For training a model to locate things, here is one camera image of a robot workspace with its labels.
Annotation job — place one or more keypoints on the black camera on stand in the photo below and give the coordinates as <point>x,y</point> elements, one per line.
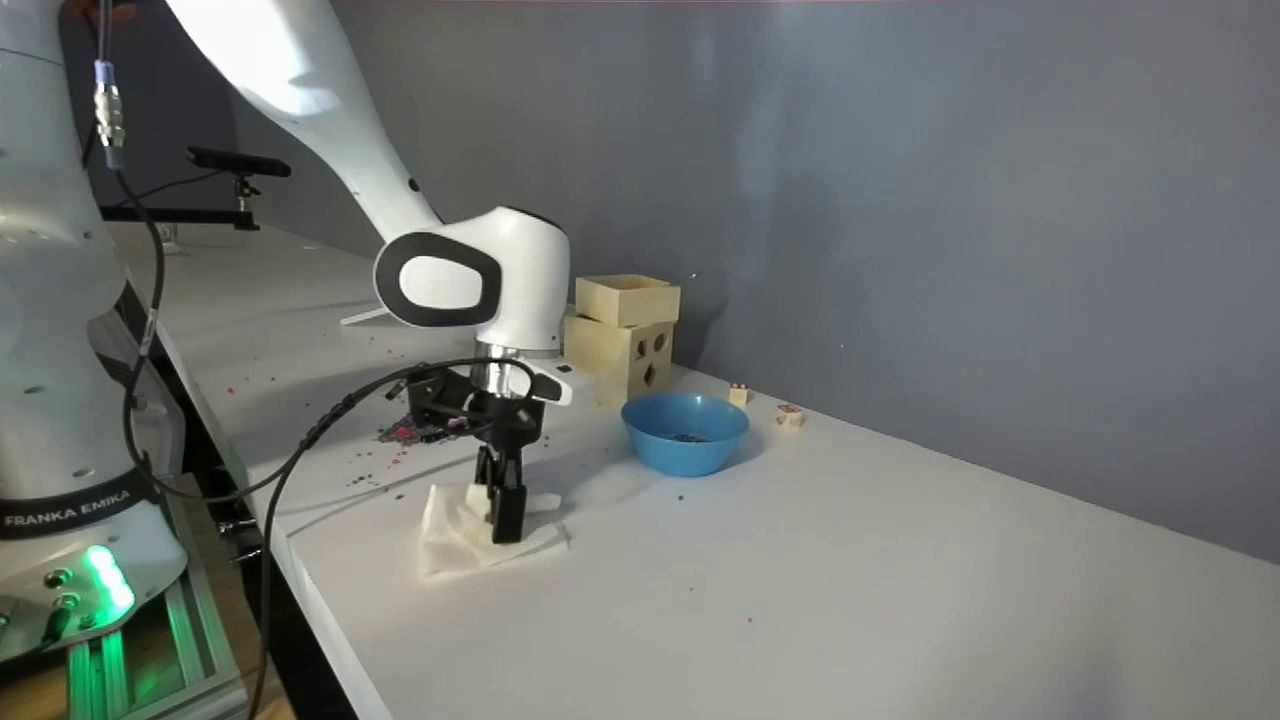
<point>241,161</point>

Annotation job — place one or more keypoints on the colourful cereal pile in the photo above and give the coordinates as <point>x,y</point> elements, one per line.
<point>406,429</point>

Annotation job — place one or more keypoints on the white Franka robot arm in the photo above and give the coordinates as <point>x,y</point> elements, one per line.
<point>492,266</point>

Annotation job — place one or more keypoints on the wooden block with holes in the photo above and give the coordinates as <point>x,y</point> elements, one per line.
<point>607,354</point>

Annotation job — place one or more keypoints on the plain light wooden block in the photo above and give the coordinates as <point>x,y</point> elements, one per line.
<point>626,301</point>

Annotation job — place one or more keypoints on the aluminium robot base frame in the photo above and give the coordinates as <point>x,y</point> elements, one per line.
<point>185,667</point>

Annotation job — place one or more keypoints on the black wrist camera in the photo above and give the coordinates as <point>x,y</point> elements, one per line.
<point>442,402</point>

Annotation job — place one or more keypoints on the blue plastic bowl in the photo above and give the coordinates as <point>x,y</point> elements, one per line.
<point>680,440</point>

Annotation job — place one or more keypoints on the small wooden cube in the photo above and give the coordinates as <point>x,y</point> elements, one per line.
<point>741,392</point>
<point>790,416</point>

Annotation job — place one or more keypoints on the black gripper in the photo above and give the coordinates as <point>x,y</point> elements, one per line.
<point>505,421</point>

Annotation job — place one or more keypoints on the white embossed paper napkin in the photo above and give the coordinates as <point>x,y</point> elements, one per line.
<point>447,541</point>

